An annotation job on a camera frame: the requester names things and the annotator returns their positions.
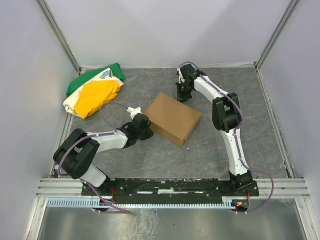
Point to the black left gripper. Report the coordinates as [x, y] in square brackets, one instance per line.
[147, 132]

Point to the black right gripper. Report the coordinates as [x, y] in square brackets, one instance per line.
[183, 94]

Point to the brown cardboard box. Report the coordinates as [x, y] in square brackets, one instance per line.
[172, 119]

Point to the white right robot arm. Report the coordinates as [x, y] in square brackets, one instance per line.
[226, 117]

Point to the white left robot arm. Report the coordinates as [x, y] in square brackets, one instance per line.
[75, 155]

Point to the green yellow white cloth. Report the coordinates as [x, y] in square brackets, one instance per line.
[90, 90]

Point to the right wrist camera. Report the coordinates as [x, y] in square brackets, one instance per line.
[187, 71]

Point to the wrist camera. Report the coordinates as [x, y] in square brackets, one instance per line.
[133, 111]
[187, 71]

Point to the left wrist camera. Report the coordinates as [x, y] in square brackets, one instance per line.
[133, 111]

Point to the aluminium frame rail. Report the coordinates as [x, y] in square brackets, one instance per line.
[262, 188]

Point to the light blue slotted cable duct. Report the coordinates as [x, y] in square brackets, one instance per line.
[60, 202]

